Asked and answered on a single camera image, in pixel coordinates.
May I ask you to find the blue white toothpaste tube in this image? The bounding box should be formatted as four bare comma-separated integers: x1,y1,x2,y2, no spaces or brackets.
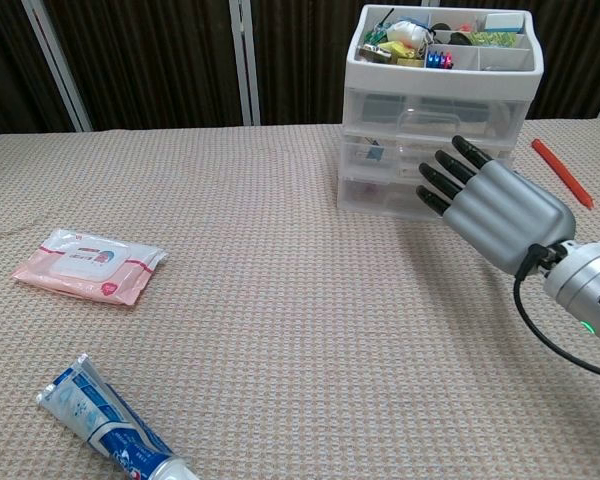
35,352,200,480

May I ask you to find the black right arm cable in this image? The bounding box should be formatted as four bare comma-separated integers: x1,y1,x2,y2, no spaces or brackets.
512,243,600,382

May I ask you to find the white plastic drawer organizer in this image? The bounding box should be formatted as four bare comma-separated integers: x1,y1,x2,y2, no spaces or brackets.
336,4,545,219

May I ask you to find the yellow small packet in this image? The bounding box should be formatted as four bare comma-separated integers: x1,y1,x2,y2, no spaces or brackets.
379,40,421,61

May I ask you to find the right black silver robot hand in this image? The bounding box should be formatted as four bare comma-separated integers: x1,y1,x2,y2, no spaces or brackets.
415,134,578,276

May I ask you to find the clear lowest drawer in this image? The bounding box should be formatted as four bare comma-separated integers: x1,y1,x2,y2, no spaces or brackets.
337,174,449,219

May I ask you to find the red pen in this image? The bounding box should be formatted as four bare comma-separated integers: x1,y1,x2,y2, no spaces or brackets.
531,138,594,211

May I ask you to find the green and blue packet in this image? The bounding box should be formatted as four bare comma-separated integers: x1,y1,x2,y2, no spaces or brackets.
472,32,520,49

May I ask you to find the coloured clips stack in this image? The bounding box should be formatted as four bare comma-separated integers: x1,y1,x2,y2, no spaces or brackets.
427,49,455,70

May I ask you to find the white crumpled tissue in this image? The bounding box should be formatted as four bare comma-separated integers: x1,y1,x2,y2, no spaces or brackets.
385,20,429,47

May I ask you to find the clear drawer with handle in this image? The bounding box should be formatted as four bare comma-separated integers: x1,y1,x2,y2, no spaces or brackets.
344,89,529,139

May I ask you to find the beige woven tablecloth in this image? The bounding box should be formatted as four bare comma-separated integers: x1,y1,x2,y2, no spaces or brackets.
0,117,600,480

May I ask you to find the white mahjong tile box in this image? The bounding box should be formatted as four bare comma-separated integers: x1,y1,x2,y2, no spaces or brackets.
484,13,526,34

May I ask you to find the pink wet wipes pack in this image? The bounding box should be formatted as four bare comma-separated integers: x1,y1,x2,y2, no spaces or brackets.
11,228,169,306

